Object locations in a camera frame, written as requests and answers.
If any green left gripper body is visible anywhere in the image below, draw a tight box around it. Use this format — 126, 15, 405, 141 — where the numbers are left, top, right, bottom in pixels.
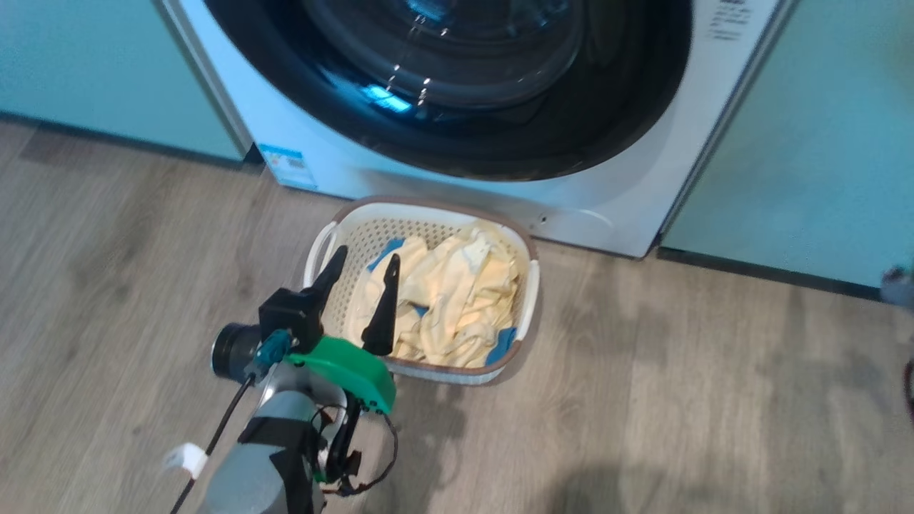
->
284, 335, 398, 415

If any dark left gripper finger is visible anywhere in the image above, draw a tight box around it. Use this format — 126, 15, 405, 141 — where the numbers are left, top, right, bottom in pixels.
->
306, 246, 349, 328
361, 253, 401, 357

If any pale yellow garment blue trim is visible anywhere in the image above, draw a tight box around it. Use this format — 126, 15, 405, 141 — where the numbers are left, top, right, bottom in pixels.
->
345, 221, 521, 369

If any black round glass washer door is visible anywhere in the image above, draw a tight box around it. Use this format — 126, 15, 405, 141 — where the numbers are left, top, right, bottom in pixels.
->
204, 0, 693, 181

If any white perforated laundry basket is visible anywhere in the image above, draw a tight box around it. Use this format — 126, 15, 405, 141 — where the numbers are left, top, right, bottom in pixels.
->
303, 196, 541, 386

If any white front-load washing machine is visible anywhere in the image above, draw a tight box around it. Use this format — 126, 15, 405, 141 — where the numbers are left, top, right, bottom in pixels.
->
163, 0, 797, 259

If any blue energy label sticker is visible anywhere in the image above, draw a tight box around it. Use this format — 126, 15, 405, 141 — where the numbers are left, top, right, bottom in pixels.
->
258, 143, 318, 191

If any teal cabinet with side panel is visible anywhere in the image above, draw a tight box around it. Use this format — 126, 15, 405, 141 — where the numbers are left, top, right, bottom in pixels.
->
0, 0, 263, 171

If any wide teal cabinet front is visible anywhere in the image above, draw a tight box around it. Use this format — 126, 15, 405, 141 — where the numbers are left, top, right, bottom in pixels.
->
657, 0, 914, 301

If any thin black looped gripper cable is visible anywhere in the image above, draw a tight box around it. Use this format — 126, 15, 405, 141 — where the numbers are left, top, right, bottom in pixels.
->
314, 408, 399, 498

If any long black arm cable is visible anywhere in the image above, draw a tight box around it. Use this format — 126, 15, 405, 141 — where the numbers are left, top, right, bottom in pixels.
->
170, 371, 258, 514

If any white cable tag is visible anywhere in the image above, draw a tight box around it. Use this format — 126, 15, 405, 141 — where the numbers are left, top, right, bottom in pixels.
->
163, 443, 209, 479

